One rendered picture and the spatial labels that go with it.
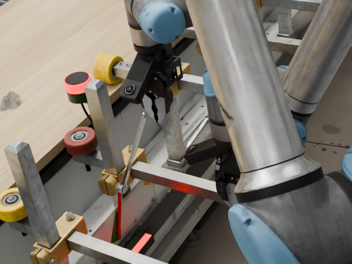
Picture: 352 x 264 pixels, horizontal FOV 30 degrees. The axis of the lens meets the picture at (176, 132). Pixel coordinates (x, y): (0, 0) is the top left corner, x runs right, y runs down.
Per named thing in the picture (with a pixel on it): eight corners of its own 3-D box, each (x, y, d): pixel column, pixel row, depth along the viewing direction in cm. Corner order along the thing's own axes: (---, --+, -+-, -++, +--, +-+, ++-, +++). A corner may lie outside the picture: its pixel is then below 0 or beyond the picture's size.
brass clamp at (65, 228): (90, 233, 147) (85, 217, 144) (52, 276, 138) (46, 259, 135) (69, 226, 149) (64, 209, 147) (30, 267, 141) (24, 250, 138)
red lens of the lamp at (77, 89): (98, 81, 145) (96, 73, 144) (81, 96, 142) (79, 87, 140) (76, 77, 148) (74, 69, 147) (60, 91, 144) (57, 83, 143)
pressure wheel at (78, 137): (110, 164, 169) (101, 128, 163) (91, 183, 164) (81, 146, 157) (85, 157, 173) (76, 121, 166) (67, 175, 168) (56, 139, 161)
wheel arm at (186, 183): (232, 198, 148) (231, 184, 146) (226, 207, 146) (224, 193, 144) (81, 155, 169) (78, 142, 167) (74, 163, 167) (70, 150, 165)
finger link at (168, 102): (176, 111, 144) (170, 77, 139) (172, 115, 143) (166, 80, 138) (157, 107, 146) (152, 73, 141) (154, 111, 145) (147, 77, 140)
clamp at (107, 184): (147, 165, 163) (144, 149, 160) (117, 199, 154) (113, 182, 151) (129, 160, 166) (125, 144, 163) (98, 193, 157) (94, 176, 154)
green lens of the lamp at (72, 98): (100, 91, 147) (98, 83, 146) (84, 106, 143) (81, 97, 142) (79, 87, 150) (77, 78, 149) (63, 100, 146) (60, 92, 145)
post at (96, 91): (142, 237, 169) (105, 78, 142) (134, 246, 167) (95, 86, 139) (131, 233, 171) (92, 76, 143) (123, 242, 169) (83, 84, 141)
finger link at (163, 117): (183, 117, 150) (178, 83, 145) (169, 132, 146) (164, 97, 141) (172, 114, 152) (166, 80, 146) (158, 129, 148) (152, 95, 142)
